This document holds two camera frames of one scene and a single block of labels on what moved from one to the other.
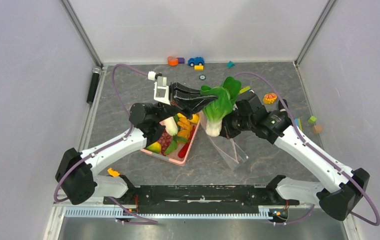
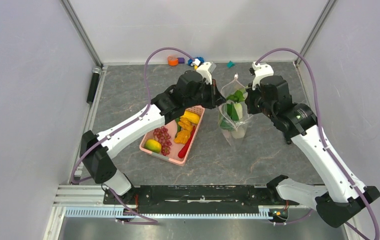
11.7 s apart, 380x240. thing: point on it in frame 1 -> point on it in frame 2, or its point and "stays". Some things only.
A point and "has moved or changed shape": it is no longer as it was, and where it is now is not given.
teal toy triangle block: [230, 64] stays
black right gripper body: [235, 123] -> [255, 103]
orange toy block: [172, 61] stays
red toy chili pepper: [183, 152] stays
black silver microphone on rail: [96, 71] stays
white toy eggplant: [171, 126] has moved or changed shape
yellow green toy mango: [155, 147] stays
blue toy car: [196, 61] stays
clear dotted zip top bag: [228, 149] -> [234, 114]
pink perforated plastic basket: [175, 145] stays
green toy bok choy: [214, 112] has moved or changed shape
